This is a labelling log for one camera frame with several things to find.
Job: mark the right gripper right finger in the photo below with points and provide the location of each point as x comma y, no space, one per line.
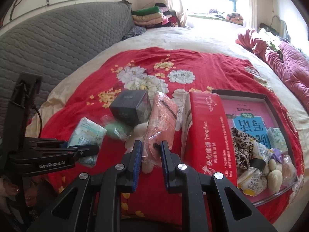
169,162

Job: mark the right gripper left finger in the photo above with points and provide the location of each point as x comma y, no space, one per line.
132,163

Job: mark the pink packaged item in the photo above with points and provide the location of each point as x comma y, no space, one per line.
161,126

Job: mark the light green wipes pack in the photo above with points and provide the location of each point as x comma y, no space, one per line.
87,132

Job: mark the leopard print scrunchie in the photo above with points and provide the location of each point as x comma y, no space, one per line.
243,146

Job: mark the cream plush toy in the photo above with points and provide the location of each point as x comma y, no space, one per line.
275,176

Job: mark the clear plastic bag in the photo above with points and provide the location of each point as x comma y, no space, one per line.
289,172

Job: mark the green soft ball bag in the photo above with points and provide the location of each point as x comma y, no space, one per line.
116,129

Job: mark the person's left hand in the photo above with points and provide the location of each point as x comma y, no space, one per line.
8,189

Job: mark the white plush toy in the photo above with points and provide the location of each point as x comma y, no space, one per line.
139,133

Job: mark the red tissue box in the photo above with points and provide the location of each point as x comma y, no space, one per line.
206,143

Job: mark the dark grey cube box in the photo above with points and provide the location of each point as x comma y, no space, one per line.
131,107

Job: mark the red floral blanket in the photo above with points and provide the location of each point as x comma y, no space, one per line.
168,76

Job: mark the shallow grey tray box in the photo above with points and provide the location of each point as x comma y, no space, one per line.
266,195

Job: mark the pink and blue book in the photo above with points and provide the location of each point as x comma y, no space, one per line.
250,115

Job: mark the purple scrunchie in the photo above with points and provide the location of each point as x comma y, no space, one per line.
277,155

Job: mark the grey quilted headboard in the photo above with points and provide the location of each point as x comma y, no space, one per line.
56,44

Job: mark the stack of folded clothes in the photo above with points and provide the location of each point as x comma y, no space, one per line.
155,17

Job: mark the pink quilted duvet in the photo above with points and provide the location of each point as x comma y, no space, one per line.
288,63

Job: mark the white curtain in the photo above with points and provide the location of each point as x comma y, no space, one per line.
173,0

